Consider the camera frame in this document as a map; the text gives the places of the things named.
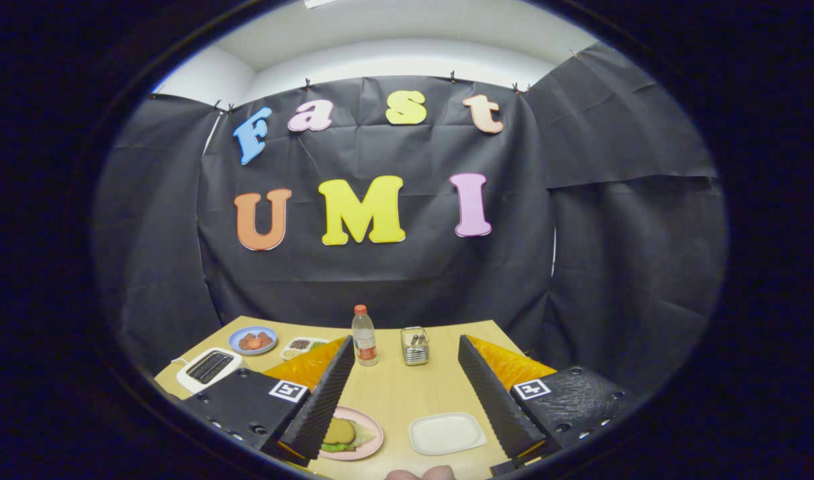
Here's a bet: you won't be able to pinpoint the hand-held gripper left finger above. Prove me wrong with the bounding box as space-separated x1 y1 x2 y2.
180 335 356 466

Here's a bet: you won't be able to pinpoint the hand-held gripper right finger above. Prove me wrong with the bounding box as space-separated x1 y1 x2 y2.
457 335 637 475

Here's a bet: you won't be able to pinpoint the brown toasted bread slice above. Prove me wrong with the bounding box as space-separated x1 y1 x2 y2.
323 417 357 446

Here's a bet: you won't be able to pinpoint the green lettuce leaf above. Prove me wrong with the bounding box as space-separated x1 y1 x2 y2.
321 421 378 453

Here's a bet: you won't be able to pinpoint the white square plate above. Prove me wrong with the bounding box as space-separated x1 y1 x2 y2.
408 412 488 457

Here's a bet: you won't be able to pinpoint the white divided condiment tray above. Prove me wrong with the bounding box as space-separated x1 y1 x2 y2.
280 337 331 361

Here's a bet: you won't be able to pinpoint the pink plate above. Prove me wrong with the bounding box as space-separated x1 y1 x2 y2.
318 406 385 461

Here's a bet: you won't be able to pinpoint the clear water bottle red cap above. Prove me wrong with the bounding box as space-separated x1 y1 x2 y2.
351 305 379 367

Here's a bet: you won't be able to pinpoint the blue plate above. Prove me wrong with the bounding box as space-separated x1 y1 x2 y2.
228 326 278 355

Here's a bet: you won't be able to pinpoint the white toaster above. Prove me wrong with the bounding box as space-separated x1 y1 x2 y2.
176 347 245 395

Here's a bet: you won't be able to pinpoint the wire utensil basket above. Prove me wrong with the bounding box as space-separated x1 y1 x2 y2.
401 326 430 366

